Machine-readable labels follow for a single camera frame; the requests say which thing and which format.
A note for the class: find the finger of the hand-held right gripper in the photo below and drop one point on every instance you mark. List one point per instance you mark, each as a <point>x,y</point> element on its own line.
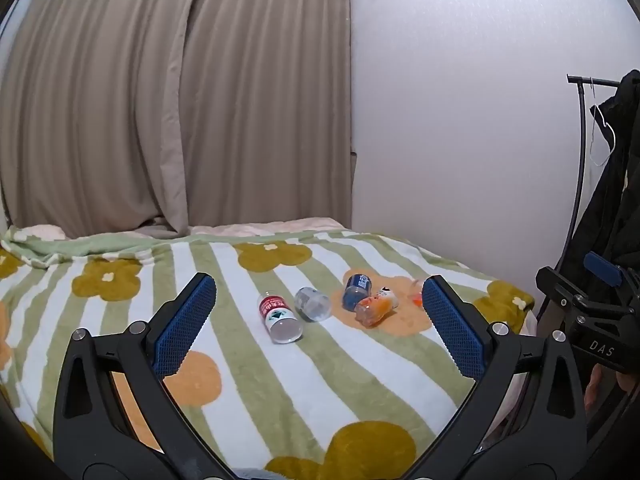
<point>602,267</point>
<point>555,282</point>

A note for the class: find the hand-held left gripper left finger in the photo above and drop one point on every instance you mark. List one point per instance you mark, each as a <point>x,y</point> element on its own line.
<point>186,321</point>

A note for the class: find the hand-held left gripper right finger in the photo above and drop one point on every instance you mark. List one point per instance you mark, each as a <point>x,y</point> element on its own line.
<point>452,324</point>

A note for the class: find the clear plastic cup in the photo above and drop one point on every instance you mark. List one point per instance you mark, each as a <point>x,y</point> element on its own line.
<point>312,305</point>

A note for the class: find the person's right hand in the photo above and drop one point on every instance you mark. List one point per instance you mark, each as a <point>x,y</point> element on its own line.
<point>596,387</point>

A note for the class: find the small orange bottle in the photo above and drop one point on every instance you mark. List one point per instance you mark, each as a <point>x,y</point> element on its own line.
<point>416,297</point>

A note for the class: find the black jacket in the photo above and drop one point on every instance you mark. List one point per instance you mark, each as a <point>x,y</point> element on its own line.
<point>612,200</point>

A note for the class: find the orange plastic bottle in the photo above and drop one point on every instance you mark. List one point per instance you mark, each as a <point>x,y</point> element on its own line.
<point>375,307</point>

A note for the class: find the red label clear bottle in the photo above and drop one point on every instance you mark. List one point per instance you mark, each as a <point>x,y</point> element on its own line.
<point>277,316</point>

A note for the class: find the blue label bottle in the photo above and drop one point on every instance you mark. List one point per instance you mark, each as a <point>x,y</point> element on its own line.
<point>356,291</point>

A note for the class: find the black clothes rack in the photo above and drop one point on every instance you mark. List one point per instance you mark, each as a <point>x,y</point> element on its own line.
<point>581,160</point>

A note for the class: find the pale pink bed sheet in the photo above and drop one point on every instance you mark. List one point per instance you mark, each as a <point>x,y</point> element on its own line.
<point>270,225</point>

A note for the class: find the green striped flower blanket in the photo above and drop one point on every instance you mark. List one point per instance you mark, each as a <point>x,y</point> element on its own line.
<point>310,390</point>

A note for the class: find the beige curtain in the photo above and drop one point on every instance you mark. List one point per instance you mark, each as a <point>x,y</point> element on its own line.
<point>175,95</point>

